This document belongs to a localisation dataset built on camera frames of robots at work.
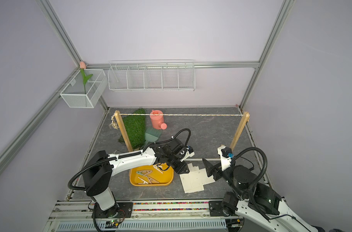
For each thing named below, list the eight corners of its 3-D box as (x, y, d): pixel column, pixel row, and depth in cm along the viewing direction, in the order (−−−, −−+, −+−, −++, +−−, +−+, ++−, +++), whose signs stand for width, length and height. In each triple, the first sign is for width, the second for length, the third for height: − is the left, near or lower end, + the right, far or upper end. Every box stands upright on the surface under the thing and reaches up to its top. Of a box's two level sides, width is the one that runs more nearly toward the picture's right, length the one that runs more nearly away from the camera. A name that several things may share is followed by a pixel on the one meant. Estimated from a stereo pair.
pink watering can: (156, 139, 103) (154, 130, 94) (151, 120, 114) (148, 111, 105) (169, 135, 105) (167, 126, 96) (162, 117, 116) (160, 108, 107)
